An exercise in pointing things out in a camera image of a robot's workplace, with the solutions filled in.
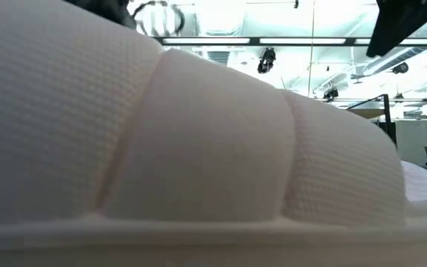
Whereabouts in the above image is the black metal station frame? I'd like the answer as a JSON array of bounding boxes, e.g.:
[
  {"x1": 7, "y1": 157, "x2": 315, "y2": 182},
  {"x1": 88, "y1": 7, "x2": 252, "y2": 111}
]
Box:
[{"x1": 153, "y1": 36, "x2": 427, "y2": 47}]

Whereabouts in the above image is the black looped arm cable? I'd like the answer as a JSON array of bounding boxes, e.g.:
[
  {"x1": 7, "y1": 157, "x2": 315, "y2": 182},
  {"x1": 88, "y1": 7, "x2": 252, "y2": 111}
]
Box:
[{"x1": 130, "y1": 0, "x2": 186, "y2": 38}]

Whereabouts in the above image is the small black ceiling camera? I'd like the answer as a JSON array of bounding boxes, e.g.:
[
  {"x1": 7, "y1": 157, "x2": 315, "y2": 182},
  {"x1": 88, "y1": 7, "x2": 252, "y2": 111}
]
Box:
[{"x1": 322, "y1": 86, "x2": 340, "y2": 102}]

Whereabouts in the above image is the round black ceiling fixture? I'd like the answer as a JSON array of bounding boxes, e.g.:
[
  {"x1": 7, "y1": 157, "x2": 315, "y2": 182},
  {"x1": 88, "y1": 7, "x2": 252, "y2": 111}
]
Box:
[{"x1": 391, "y1": 62, "x2": 410, "y2": 75}]

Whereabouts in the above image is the black overhead camera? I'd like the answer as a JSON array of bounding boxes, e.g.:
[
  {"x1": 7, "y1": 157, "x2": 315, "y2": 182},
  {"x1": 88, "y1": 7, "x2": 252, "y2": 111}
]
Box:
[{"x1": 256, "y1": 47, "x2": 277, "y2": 75}]

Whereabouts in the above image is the thin vertical ceiling pole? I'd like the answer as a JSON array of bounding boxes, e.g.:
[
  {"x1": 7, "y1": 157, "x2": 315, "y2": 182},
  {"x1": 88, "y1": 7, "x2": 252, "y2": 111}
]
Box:
[{"x1": 307, "y1": 0, "x2": 316, "y2": 99}]

